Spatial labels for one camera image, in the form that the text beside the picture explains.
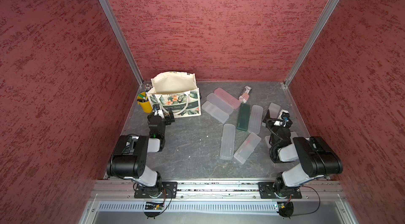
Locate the clear ribbed pencil case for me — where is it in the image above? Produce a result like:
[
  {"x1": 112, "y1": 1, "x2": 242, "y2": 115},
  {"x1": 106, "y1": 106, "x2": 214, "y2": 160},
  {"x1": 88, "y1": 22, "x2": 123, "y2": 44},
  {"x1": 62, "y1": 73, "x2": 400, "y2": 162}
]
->
[{"x1": 248, "y1": 105, "x2": 264, "y2": 135}]

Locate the green pencil case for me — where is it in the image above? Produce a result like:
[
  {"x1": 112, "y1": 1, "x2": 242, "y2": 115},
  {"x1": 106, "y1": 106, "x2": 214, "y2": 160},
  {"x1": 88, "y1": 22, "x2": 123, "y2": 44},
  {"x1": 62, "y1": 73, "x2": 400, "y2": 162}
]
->
[{"x1": 236, "y1": 104, "x2": 251, "y2": 132}]

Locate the floral canvas tote bag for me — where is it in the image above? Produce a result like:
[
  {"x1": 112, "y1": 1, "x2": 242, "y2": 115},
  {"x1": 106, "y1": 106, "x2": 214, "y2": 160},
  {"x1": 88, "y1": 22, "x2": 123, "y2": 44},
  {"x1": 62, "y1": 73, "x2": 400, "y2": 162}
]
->
[{"x1": 146, "y1": 72, "x2": 201, "y2": 118}]

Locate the pink pencil case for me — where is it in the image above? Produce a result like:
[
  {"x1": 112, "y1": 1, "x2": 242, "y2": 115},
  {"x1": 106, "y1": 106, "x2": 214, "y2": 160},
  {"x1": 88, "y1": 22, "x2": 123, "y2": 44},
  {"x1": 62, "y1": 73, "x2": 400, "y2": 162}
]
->
[{"x1": 214, "y1": 88, "x2": 241, "y2": 110}]

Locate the large white pencil case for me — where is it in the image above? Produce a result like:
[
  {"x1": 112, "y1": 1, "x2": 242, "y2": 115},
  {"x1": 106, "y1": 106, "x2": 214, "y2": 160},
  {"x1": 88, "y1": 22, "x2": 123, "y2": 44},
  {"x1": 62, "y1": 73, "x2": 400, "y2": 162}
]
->
[{"x1": 201, "y1": 101, "x2": 230, "y2": 124}]

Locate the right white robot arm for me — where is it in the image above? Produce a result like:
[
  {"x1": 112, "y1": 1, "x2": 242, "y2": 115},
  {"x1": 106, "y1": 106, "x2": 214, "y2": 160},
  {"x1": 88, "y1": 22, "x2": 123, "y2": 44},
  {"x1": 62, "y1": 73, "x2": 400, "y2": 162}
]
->
[{"x1": 264, "y1": 118, "x2": 343, "y2": 199}]

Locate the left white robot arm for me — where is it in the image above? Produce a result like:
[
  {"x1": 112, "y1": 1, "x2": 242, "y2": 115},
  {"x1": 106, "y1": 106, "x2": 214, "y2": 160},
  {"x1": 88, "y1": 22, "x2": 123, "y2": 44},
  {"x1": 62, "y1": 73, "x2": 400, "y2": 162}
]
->
[{"x1": 107, "y1": 112, "x2": 177, "y2": 199}]

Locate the yellow pen cup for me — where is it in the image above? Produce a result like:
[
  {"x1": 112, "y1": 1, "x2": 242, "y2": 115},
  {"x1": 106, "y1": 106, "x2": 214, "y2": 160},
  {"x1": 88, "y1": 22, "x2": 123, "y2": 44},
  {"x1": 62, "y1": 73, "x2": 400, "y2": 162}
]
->
[{"x1": 137, "y1": 83, "x2": 153, "y2": 113}]

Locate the flag pattern can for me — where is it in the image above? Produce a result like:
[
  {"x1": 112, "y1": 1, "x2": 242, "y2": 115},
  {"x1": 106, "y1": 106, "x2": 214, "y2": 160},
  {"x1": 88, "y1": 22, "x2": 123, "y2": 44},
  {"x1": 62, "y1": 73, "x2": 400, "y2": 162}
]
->
[{"x1": 238, "y1": 86, "x2": 252, "y2": 104}]

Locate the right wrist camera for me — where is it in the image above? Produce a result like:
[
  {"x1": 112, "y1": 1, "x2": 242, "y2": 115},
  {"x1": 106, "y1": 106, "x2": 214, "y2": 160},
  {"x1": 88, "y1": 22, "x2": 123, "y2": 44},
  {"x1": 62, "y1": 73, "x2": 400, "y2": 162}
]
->
[{"x1": 274, "y1": 110, "x2": 293, "y2": 128}]

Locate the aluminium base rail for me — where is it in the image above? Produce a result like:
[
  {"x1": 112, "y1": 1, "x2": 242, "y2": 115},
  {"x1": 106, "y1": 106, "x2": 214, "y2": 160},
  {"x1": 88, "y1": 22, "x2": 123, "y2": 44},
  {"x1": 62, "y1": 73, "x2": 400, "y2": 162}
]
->
[{"x1": 79, "y1": 179, "x2": 357, "y2": 224}]

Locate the left corner aluminium post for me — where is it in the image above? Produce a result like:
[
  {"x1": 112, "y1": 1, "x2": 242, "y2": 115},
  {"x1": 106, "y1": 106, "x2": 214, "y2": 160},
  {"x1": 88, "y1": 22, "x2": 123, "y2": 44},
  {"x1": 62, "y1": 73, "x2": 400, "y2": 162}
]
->
[{"x1": 98, "y1": 0, "x2": 144, "y2": 87}]

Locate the corner aluminium post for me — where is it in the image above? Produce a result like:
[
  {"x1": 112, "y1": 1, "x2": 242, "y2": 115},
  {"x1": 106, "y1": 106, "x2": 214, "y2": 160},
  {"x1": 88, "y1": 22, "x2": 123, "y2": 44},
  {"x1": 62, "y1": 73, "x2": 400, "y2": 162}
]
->
[
  {"x1": 283, "y1": 0, "x2": 340, "y2": 89},
  {"x1": 98, "y1": 0, "x2": 144, "y2": 87}
]

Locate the right corner aluminium post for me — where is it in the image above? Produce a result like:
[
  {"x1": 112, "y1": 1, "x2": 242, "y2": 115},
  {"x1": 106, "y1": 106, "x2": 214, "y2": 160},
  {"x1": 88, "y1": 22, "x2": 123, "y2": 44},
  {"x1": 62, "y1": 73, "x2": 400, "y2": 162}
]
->
[{"x1": 283, "y1": 0, "x2": 340, "y2": 89}]

